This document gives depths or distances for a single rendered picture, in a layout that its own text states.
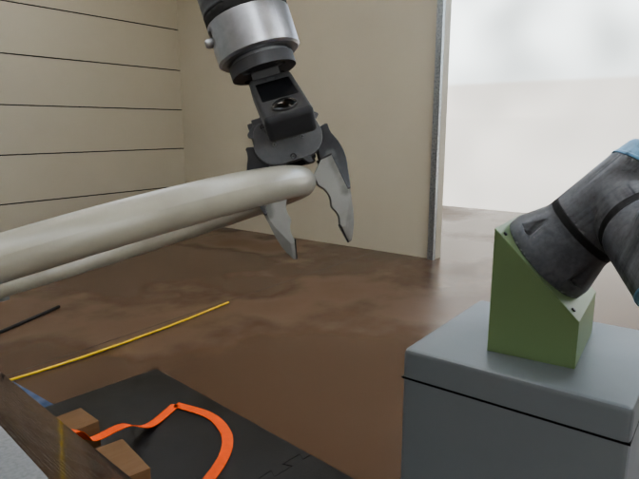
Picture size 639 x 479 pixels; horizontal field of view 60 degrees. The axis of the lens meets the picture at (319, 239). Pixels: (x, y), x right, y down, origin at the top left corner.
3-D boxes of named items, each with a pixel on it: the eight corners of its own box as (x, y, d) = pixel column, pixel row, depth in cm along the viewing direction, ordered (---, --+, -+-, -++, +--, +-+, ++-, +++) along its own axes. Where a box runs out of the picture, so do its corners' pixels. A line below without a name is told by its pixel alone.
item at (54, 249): (-342, 402, 46) (-356, 368, 45) (106, 267, 89) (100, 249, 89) (38, 259, 24) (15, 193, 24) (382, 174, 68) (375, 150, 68)
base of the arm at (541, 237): (522, 215, 119) (559, 183, 114) (586, 283, 115) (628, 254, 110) (499, 230, 103) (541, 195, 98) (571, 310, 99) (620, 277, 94)
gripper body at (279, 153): (324, 163, 65) (293, 65, 65) (332, 154, 57) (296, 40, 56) (262, 182, 65) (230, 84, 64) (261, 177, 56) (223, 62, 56)
